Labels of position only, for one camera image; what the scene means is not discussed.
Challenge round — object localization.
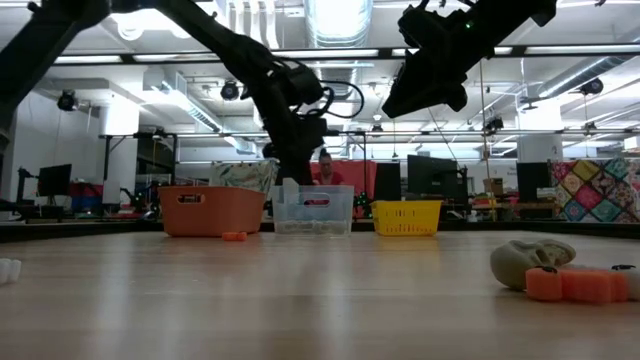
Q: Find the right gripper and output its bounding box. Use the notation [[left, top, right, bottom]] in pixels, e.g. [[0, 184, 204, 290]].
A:
[[381, 2, 502, 120]]

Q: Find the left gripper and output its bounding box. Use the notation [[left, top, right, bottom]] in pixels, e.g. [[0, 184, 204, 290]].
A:
[[244, 59, 331, 187]]

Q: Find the person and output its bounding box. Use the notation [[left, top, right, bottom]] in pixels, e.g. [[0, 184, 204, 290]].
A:
[[312, 148, 346, 187]]

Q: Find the clear plastic bin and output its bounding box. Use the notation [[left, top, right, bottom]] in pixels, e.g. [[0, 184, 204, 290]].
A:
[[271, 178, 356, 237]]

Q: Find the floral patterned cloth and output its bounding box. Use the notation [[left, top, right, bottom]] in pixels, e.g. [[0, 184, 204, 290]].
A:
[[208, 160, 280, 204]]

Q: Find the red cloth backdrop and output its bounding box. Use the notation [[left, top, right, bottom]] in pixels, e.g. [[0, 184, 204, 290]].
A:
[[309, 159, 378, 198]]

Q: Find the black computer monitor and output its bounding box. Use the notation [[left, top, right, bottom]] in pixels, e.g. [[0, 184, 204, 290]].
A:
[[407, 154, 469, 202], [38, 163, 73, 198], [516, 162, 551, 204]]

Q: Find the orange plastic bin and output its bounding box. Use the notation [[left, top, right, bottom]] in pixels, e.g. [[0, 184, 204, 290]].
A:
[[158, 186, 267, 238]]

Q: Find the black ceiling spotlight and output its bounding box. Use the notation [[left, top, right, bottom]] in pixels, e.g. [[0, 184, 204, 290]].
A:
[[579, 77, 605, 96], [220, 78, 241, 102], [56, 89, 79, 113]]

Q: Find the yellow plastic basket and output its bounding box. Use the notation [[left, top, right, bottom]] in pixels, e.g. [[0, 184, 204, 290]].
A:
[[370, 199, 444, 237]]

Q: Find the black ceiling beam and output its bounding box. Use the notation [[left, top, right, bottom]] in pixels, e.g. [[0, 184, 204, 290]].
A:
[[49, 44, 640, 67]]

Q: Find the colourful patchwork quilt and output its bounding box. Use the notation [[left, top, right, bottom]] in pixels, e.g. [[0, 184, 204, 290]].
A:
[[548, 158, 640, 224]]

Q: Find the red storage box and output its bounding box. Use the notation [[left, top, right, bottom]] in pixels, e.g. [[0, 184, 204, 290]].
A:
[[69, 182, 104, 197]]

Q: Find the white plastic skeleton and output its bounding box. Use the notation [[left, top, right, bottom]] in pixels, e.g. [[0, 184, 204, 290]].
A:
[[0, 258, 23, 286]]

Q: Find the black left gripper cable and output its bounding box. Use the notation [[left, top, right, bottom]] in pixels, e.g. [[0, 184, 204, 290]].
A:
[[292, 78, 366, 121]]

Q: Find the thin hanging rope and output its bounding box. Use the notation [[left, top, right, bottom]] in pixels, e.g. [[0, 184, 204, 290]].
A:
[[477, 59, 497, 222]]

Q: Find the silver ceiling air duct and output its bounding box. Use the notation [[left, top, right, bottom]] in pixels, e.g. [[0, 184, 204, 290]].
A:
[[303, 0, 374, 156]]

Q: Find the black metal rack frame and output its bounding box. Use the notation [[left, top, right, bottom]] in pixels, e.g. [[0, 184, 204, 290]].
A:
[[98, 128, 421, 199]]

